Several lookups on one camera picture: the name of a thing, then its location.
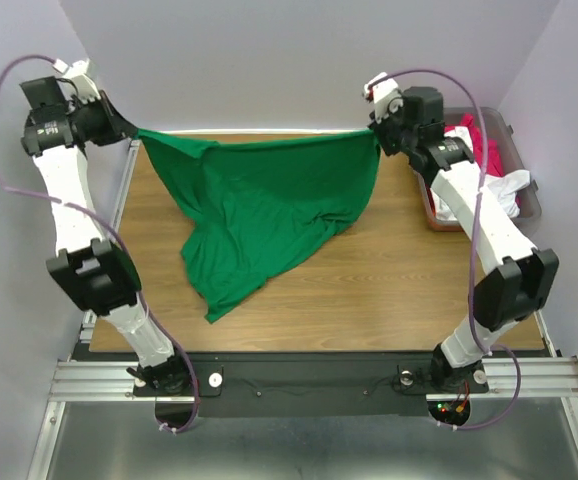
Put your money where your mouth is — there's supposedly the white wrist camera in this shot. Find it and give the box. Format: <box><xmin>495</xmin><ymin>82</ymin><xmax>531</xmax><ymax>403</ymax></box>
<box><xmin>363</xmin><ymin>72</ymin><xmax>404</xmax><ymax>124</ymax></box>
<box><xmin>53</xmin><ymin>58</ymin><xmax>101</xmax><ymax>103</ymax></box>

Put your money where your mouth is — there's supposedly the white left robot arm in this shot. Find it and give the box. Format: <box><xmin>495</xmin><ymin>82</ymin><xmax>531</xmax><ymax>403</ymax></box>
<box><xmin>20</xmin><ymin>77</ymin><xmax>192</xmax><ymax>396</ymax></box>

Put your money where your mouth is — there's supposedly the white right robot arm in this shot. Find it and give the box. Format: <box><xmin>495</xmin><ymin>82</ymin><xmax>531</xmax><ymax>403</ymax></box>
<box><xmin>363</xmin><ymin>79</ymin><xmax>559</xmax><ymax>390</ymax></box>

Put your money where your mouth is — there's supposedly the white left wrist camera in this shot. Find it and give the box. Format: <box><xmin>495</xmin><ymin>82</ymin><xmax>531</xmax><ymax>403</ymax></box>
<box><xmin>53</xmin><ymin>58</ymin><xmax>101</xmax><ymax>103</ymax></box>

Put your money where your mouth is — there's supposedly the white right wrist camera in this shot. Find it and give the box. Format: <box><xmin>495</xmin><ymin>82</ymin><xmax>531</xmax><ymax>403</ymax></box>
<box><xmin>363</xmin><ymin>72</ymin><xmax>404</xmax><ymax>124</ymax></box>

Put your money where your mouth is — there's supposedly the aluminium frame rail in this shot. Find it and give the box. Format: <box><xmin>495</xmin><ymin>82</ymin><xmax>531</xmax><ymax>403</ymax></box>
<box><xmin>49</xmin><ymin>357</ymin><xmax>578</xmax><ymax>403</ymax></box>

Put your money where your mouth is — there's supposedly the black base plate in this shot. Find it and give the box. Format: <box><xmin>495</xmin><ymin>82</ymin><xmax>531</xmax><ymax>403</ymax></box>
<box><xmin>133</xmin><ymin>351</ymin><xmax>490</xmax><ymax>419</ymax></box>

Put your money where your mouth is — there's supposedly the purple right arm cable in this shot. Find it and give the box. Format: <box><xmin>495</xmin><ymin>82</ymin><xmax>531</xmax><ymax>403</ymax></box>
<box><xmin>368</xmin><ymin>68</ymin><xmax>522</xmax><ymax>432</ymax></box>

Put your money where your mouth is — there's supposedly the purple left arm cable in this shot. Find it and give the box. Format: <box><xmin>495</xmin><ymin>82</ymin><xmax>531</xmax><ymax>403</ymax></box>
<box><xmin>0</xmin><ymin>53</ymin><xmax>201</xmax><ymax>435</ymax></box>

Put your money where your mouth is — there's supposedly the red t shirt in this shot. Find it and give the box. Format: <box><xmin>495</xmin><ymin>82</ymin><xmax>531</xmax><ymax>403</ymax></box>
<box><xmin>443</xmin><ymin>113</ymin><xmax>523</xmax><ymax>217</ymax></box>

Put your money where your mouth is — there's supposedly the white t shirt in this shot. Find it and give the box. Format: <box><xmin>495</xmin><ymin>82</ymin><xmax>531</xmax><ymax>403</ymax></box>
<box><xmin>428</xmin><ymin>125</ymin><xmax>531</xmax><ymax>222</ymax></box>

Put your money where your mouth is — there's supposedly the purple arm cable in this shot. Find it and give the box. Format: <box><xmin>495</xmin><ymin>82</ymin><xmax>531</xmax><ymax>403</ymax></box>
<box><xmin>0</xmin><ymin>53</ymin><xmax>201</xmax><ymax>435</ymax></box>
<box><xmin>368</xmin><ymin>68</ymin><xmax>522</xmax><ymax>432</ymax></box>

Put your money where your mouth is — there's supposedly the green t shirt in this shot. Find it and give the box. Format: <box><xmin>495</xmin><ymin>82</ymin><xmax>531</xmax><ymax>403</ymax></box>
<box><xmin>138</xmin><ymin>129</ymin><xmax>381</xmax><ymax>323</ymax></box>

